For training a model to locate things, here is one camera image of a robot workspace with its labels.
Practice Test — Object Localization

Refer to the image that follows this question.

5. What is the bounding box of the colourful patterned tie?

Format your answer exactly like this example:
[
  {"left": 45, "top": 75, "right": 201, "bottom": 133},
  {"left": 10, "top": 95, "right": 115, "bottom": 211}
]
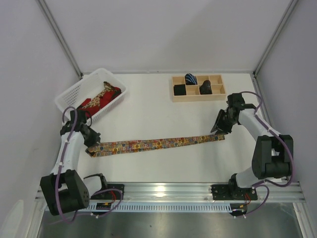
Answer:
[{"left": 85, "top": 135, "right": 225, "bottom": 158}]

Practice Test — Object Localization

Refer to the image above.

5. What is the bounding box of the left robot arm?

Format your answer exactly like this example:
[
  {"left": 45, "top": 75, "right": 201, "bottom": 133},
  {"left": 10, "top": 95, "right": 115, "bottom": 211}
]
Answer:
[{"left": 40, "top": 106, "right": 107, "bottom": 216}]

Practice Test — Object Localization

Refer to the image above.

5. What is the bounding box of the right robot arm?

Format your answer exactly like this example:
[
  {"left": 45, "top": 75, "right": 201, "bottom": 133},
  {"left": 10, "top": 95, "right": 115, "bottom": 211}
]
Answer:
[{"left": 211, "top": 92, "right": 294, "bottom": 200}]

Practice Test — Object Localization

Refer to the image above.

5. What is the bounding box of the wooden compartment box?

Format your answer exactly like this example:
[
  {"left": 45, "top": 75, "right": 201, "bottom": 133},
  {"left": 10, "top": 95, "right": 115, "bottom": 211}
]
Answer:
[{"left": 171, "top": 74, "right": 226, "bottom": 102}]

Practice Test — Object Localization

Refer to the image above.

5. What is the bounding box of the rolled dark brown tie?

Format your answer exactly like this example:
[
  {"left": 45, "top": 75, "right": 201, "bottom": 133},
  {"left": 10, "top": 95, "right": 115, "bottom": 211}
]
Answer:
[{"left": 199, "top": 80, "right": 212, "bottom": 95}]

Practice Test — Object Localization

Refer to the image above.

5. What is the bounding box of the beige patterned tie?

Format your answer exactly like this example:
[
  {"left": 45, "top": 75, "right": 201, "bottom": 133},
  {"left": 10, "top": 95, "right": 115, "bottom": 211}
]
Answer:
[{"left": 79, "top": 81, "right": 116, "bottom": 109}]

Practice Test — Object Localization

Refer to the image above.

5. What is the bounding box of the white plastic basket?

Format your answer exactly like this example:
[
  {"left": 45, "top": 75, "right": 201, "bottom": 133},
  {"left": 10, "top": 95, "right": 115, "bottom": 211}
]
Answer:
[{"left": 55, "top": 68, "right": 127, "bottom": 122}]

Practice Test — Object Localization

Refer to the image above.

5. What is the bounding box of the red tie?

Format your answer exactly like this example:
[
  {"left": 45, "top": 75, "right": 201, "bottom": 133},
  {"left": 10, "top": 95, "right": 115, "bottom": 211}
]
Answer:
[{"left": 77, "top": 87, "right": 121, "bottom": 115}]

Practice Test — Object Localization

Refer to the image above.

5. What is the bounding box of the rolled blue striped tie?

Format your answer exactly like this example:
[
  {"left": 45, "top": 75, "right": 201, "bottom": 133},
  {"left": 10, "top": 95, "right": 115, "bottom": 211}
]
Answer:
[{"left": 184, "top": 73, "right": 198, "bottom": 85}]

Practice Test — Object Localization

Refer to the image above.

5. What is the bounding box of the rolled black tie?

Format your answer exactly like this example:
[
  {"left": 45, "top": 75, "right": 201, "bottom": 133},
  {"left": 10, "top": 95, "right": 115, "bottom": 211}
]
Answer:
[{"left": 173, "top": 84, "right": 186, "bottom": 96}]

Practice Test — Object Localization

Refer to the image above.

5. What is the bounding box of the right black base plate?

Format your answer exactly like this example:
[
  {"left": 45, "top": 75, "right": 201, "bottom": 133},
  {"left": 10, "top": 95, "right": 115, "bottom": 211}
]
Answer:
[{"left": 211, "top": 184, "right": 258, "bottom": 201}]

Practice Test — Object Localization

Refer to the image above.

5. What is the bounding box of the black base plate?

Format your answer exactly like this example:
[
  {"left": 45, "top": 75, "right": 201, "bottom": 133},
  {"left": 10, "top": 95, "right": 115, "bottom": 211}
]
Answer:
[
  {"left": 211, "top": 184, "right": 258, "bottom": 201},
  {"left": 91, "top": 183, "right": 125, "bottom": 200}
]

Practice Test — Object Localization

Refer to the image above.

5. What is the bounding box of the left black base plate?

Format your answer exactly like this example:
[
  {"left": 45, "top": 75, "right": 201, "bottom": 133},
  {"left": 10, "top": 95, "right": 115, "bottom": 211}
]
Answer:
[{"left": 91, "top": 183, "right": 125, "bottom": 200}]

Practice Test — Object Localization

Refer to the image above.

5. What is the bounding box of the white slotted cable duct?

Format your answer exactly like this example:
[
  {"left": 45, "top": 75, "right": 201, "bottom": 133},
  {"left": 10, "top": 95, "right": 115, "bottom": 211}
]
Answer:
[{"left": 45, "top": 201, "right": 235, "bottom": 213}]

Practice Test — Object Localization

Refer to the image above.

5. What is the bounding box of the aluminium mounting rail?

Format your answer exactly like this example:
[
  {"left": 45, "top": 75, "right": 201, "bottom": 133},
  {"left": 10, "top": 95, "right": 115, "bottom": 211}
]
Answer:
[{"left": 35, "top": 181, "right": 305, "bottom": 201}]

